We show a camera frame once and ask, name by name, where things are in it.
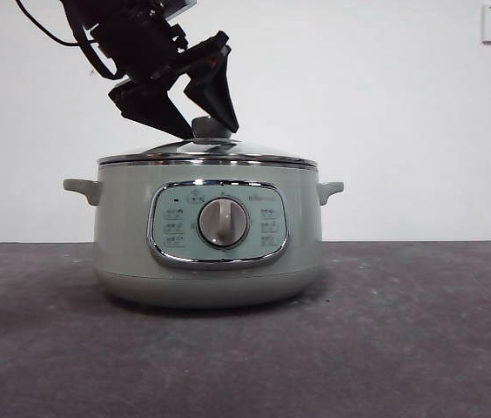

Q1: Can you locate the glass lid with green knob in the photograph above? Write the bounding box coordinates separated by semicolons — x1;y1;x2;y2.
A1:
98;116;319;169

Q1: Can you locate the pale green electric pot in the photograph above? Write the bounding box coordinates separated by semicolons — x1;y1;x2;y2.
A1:
62;159;346;310

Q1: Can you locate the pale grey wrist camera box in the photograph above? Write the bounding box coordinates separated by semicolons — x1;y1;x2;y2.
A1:
158;0;198;18

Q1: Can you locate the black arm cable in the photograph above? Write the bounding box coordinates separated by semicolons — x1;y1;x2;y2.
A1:
15;0;118;80

